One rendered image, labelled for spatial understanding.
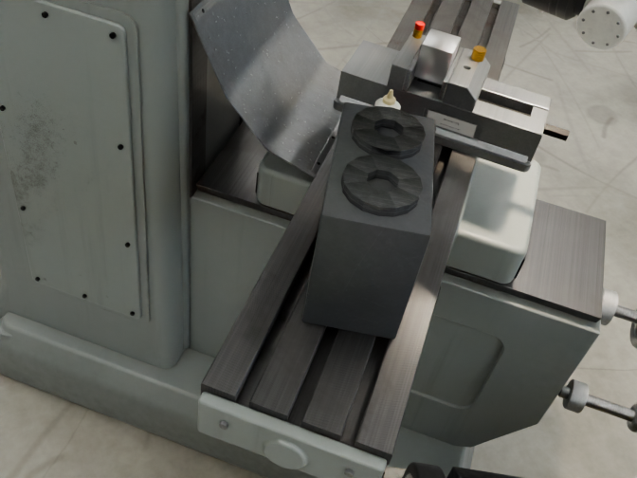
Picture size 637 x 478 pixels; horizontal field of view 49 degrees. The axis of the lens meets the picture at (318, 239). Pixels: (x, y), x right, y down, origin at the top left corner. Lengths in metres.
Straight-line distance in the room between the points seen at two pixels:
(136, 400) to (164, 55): 0.88
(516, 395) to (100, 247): 0.89
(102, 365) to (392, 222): 1.10
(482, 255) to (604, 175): 1.76
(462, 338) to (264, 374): 0.64
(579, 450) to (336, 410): 1.31
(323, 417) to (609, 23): 0.61
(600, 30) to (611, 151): 2.12
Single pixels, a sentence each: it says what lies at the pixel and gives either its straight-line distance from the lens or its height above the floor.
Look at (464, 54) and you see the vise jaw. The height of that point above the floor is 1.03.
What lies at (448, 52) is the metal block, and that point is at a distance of 1.16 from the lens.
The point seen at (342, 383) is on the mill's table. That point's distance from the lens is 0.83.
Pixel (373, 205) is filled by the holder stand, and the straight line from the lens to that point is 0.74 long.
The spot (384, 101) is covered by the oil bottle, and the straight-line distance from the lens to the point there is 1.10.
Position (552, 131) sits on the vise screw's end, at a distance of 1.23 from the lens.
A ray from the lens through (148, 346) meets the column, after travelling 1.67.
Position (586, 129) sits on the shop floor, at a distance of 3.19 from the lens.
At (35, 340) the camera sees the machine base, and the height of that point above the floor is 0.19.
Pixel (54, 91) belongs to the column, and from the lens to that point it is 1.29.
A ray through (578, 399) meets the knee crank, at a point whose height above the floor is 0.52.
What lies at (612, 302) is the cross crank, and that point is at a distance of 1.46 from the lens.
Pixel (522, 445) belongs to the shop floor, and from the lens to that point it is 1.99.
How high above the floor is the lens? 1.61
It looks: 45 degrees down
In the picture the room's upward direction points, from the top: 11 degrees clockwise
